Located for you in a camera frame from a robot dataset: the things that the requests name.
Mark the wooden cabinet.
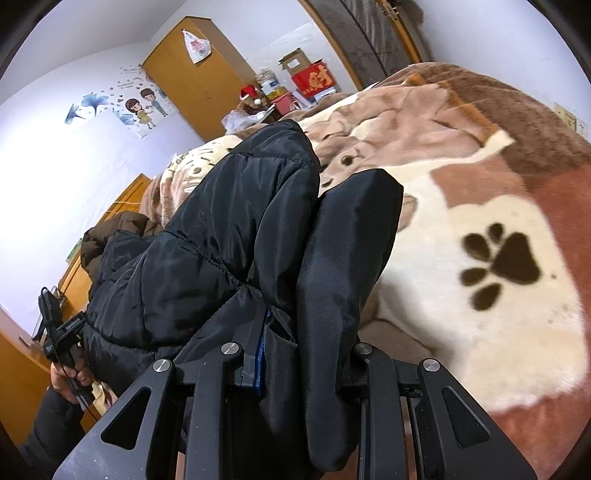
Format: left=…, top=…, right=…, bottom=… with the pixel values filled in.
left=0, top=308, right=52, bottom=449

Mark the black puffer jacket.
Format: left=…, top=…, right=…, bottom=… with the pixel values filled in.
left=81, top=119, right=405, bottom=480

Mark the person's left forearm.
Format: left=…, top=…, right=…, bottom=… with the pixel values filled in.
left=19, top=387, right=89, bottom=468

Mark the wooden wardrobe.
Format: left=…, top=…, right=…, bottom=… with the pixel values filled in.
left=142, top=16, right=259, bottom=143

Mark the white hanging plastic bag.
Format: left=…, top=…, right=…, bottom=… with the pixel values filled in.
left=181, top=30, right=212, bottom=64

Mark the wooden headboard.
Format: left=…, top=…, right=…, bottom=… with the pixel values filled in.
left=107, top=174, right=154, bottom=221

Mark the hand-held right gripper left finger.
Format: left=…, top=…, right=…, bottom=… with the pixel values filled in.
left=52, top=305, right=273, bottom=480

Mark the pink plastic container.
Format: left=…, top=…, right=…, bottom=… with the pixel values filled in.
left=270, top=90, right=297, bottom=114

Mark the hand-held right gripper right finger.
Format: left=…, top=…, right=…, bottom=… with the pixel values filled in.
left=352, top=342, right=539, bottom=480

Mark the clear plastic bag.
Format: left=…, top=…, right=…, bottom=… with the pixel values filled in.
left=222, top=108, right=274, bottom=136

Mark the red gift box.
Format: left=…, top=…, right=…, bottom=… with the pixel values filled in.
left=291, top=60, right=341, bottom=105

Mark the brown puffer jacket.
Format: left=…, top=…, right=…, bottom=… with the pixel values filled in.
left=79, top=211, right=165, bottom=283

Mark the wall socket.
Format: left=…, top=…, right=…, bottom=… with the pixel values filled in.
left=553, top=103, right=579, bottom=136

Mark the paw print plush blanket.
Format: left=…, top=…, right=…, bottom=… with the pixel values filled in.
left=141, top=62, right=591, bottom=472

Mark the cartoon couple wall sticker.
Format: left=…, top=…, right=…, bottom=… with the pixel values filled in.
left=65, top=65, right=170, bottom=139

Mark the dark grey door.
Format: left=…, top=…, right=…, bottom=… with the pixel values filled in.
left=299, top=0, right=432, bottom=91

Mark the clear snack jar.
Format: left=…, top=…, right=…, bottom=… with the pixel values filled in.
left=257, top=68, right=283, bottom=96

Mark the person's left hand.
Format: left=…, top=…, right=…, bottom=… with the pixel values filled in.
left=50, top=353, right=95, bottom=403

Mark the brown cardboard box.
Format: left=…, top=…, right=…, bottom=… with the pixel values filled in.
left=278, top=47, right=320, bottom=77

